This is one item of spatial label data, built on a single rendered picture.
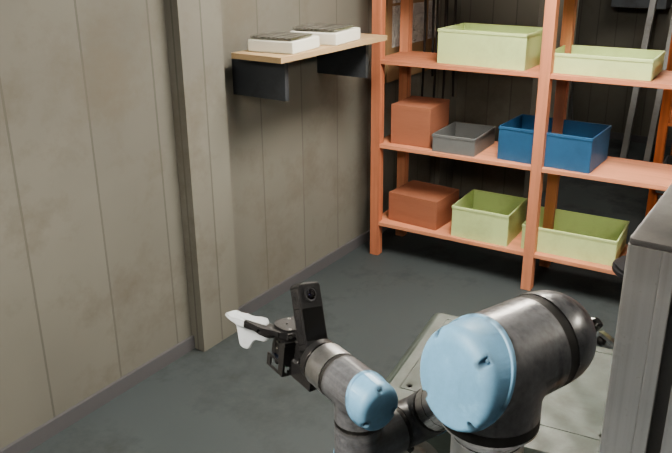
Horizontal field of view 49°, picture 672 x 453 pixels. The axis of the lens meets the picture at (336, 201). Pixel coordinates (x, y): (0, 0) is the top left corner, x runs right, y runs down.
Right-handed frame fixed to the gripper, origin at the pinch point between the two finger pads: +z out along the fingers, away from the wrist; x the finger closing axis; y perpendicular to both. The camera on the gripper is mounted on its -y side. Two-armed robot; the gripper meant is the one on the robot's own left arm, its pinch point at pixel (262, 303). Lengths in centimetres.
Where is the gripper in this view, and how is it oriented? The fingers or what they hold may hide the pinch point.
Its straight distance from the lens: 135.1
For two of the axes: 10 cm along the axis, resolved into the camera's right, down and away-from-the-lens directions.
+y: -1.0, 9.6, 2.6
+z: -5.7, -2.7, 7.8
